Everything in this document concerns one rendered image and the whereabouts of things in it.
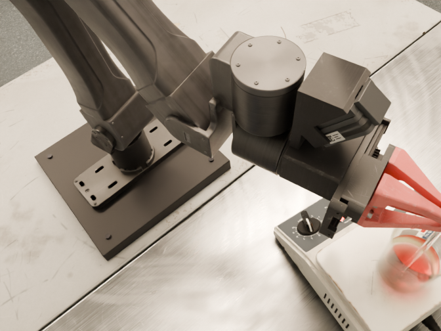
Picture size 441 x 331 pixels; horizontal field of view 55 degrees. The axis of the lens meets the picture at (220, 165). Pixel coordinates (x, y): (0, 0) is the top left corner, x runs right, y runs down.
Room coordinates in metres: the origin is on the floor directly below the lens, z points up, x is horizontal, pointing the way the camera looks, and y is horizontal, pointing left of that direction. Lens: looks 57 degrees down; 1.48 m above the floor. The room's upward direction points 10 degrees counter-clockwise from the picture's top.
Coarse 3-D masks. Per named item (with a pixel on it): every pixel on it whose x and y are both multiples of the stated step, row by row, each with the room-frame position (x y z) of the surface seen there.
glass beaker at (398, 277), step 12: (420, 216) 0.16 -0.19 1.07; (396, 228) 0.15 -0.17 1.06; (408, 228) 0.16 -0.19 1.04; (384, 252) 0.14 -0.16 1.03; (384, 264) 0.13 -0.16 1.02; (396, 264) 0.12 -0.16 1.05; (384, 276) 0.12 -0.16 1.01; (396, 276) 0.11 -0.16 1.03; (408, 276) 0.11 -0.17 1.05; (420, 276) 0.10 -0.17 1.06; (432, 276) 0.10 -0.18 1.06; (396, 288) 0.11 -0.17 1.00; (408, 288) 0.10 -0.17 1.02; (420, 288) 0.10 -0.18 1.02
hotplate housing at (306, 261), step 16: (304, 208) 0.26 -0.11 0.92; (352, 224) 0.21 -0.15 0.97; (288, 240) 0.21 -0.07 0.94; (304, 256) 0.18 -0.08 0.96; (304, 272) 0.17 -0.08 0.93; (320, 272) 0.15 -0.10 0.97; (320, 288) 0.14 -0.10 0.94; (336, 304) 0.11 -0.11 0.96; (352, 320) 0.09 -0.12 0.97; (432, 320) 0.08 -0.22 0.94
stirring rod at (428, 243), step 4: (436, 232) 0.12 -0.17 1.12; (440, 232) 0.12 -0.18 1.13; (432, 236) 0.12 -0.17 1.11; (436, 236) 0.12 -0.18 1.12; (428, 240) 0.12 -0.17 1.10; (432, 240) 0.12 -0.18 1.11; (424, 244) 0.12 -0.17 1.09; (428, 244) 0.12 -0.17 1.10; (420, 248) 0.12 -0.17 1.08; (424, 248) 0.12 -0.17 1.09; (428, 248) 0.12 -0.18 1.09; (416, 252) 0.12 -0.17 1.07; (420, 252) 0.12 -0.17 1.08; (424, 252) 0.12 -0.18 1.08; (412, 256) 0.12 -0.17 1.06; (416, 256) 0.12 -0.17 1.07; (420, 256) 0.12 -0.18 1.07; (408, 260) 0.12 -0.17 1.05; (412, 260) 0.12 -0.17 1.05; (416, 260) 0.12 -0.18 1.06; (408, 264) 0.12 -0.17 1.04; (412, 264) 0.12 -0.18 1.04
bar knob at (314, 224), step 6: (306, 216) 0.23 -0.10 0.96; (300, 222) 0.23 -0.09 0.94; (306, 222) 0.22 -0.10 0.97; (312, 222) 0.22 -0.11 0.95; (318, 222) 0.22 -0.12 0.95; (300, 228) 0.22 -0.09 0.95; (306, 228) 0.21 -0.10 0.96; (312, 228) 0.21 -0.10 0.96; (318, 228) 0.21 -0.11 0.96; (306, 234) 0.21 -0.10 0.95
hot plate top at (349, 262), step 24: (336, 240) 0.18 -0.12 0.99; (360, 240) 0.17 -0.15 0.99; (384, 240) 0.17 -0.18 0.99; (336, 264) 0.15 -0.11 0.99; (360, 264) 0.15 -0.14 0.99; (336, 288) 0.13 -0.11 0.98; (360, 288) 0.12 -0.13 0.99; (384, 288) 0.11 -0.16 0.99; (432, 288) 0.10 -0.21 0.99; (360, 312) 0.09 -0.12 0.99; (384, 312) 0.09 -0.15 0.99; (408, 312) 0.09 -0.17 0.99
